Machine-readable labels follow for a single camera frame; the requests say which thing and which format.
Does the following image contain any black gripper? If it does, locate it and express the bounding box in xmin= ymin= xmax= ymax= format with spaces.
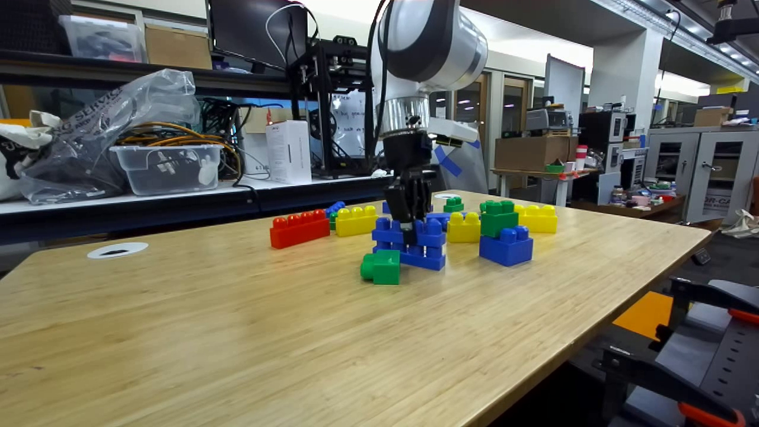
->
xmin=381 ymin=128 xmax=437 ymax=225

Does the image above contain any yellow building block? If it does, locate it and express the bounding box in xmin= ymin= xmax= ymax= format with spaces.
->
xmin=516 ymin=204 xmax=559 ymax=237
xmin=446 ymin=211 xmax=482 ymax=244
xmin=335 ymin=204 xmax=380 ymax=241

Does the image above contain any wide blue building block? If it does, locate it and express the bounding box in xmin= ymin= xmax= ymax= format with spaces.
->
xmin=477 ymin=225 xmax=534 ymax=268

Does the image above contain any red building block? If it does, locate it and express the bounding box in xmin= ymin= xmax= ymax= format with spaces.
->
xmin=269 ymin=209 xmax=331 ymax=253

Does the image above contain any white cardboard box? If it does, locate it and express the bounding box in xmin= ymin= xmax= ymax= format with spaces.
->
xmin=264 ymin=120 xmax=314 ymax=187

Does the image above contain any large brown cardboard box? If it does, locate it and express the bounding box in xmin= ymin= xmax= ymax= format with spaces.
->
xmin=494 ymin=136 xmax=578 ymax=173

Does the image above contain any small side table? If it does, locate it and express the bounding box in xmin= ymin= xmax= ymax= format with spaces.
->
xmin=494 ymin=165 xmax=602 ymax=209

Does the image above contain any white carton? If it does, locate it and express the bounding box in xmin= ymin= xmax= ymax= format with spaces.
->
xmin=242 ymin=128 xmax=270 ymax=183

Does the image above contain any white panel board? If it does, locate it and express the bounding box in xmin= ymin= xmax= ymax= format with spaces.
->
xmin=543 ymin=54 xmax=588 ymax=134

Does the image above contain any black equipment box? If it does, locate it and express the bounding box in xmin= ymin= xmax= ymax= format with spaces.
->
xmin=577 ymin=110 xmax=635 ymax=158

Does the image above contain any black monitor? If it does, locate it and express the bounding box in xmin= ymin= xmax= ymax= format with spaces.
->
xmin=207 ymin=0 xmax=311 ymax=78

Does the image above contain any clear plastic bin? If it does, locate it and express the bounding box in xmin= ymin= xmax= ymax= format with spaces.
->
xmin=108 ymin=142 xmax=226 ymax=197

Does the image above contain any black workbench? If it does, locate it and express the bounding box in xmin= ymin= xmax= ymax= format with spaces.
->
xmin=0 ymin=167 xmax=446 ymax=248

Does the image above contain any orange floor mat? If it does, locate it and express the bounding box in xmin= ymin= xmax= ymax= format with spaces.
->
xmin=611 ymin=291 xmax=677 ymax=343

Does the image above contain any white glass door cabinet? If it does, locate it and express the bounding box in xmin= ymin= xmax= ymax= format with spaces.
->
xmin=642 ymin=126 xmax=759 ymax=225

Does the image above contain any small brown cardboard box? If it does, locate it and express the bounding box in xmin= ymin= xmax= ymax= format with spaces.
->
xmin=693 ymin=105 xmax=733 ymax=130

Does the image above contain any clear plastic bag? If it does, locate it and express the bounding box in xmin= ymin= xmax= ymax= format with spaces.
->
xmin=14 ymin=68 xmax=203 ymax=207

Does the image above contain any gray equipment cart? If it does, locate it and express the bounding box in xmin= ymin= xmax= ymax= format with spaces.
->
xmin=601 ymin=276 xmax=759 ymax=427

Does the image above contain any black shelf board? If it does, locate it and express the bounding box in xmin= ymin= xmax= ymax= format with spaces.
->
xmin=0 ymin=47 xmax=307 ymax=103

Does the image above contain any clear plastic container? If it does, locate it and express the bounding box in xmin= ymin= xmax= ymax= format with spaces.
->
xmin=57 ymin=12 xmax=146 ymax=64

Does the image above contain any black ceiling fixture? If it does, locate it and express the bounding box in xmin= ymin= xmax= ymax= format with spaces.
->
xmin=707 ymin=0 xmax=759 ymax=45

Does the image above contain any black frame 3D printer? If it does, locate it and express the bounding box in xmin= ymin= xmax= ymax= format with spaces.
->
xmin=304 ymin=34 xmax=420 ymax=179

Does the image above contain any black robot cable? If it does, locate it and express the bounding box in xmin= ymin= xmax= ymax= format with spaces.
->
xmin=362 ymin=0 xmax=394 ymax=165

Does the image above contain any white cable loop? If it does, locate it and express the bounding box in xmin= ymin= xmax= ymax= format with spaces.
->
xmin=264 ymin=2 xmax=320 ymax=68

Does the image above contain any yellow cable bundle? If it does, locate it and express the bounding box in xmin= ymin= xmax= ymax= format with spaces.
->
xmin=117 ymin=122 xmax=244 ymax=186

